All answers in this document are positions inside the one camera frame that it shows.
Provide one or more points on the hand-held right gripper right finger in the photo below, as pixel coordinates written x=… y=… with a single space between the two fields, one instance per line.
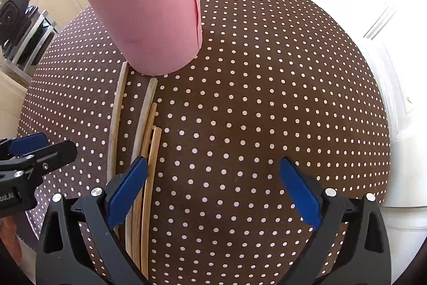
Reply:
x=300 y=195

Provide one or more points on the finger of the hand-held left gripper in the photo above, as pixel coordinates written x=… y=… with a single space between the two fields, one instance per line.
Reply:
x=28 y=143
x=56 y=154

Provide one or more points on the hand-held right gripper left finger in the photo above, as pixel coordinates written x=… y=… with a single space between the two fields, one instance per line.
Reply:
x=128 y=191

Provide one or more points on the single wooden chopstick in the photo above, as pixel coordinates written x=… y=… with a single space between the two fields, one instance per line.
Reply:
x=152 y=171
x=115 y=124
x=150 y=144
x=149 y=124
x=143 y=118

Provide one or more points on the pink cup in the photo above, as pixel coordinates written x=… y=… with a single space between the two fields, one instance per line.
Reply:
x=143 y=11

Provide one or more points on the brown polka dot tablecloth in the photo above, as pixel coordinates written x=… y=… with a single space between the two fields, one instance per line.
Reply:
x=267 y=104

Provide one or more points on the metal storage rack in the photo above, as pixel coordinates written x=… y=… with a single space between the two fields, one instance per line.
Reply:
x=33 y=38

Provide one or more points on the black countertop appliance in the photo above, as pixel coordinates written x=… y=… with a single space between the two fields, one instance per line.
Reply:
x=13 y=11

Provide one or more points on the white door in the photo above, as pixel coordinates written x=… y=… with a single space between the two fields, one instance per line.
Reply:
x=383 y=21

